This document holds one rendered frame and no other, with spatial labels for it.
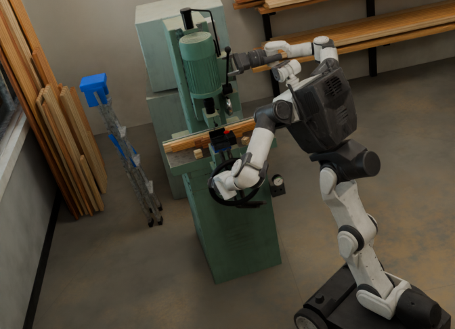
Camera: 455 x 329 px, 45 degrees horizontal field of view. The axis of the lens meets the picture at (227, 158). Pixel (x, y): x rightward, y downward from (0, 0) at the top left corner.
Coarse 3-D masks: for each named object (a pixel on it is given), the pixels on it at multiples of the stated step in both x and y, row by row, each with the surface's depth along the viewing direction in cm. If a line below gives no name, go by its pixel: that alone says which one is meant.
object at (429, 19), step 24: (240, 0) 455; (264, 0) 463; (288, 0) 452; (312, 0) 459; (264, 24) 510; (336, 24) 514; (360, 24) 503; (384, 24) 493; (408, 24) 487; (432, 24) 486; (360, 48) 487
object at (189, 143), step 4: (244, 124) 312; (248, 124) 311; (252, 124) 311; (232, 128) 310; (244, 128) 311; (248, 128) 312; (252, 128) 312; (188, 140) 307; (192, 140) 306; (176, 144) 305; (180, 144) 305; (184, 144) 306; (188, 144) 306; (192, 144) 307; (172, 148) 305; (176, 148) 306; (180, 148) 306; (184, 148) 307
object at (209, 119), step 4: (204, 108) 308; (204, 112) 303; (216, 112) 301; (204, 116) 305; (208, 116) 298; (212, 116) 298; (216, 116) 298; (208, 120) 298; (212, 120) 299; (216, 120) 299; (220, 120) 300; (208, 124) 300; (212, 124) 300; (220, 124) 301; (212, 128) 301
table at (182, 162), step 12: (252, 132) 310; (240, 144) 301; (276, 144) 303; (168, 156) 303; (180, 156) 301; (192, 156) 299; (204, 156) 296; (180, 168) 294; (192, 168) 296; (228, 168) 291
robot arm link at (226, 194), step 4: (216, 184) 252; (220, 184) 249; (216, 188) 256; (220, 188) 250; (224, 188) 249; (220, 192) 253; (224, 192) 249; (228, 192) 249; (232, 192) 249; (224, 196) 250; (228, 196) 249; (232, 196) 249
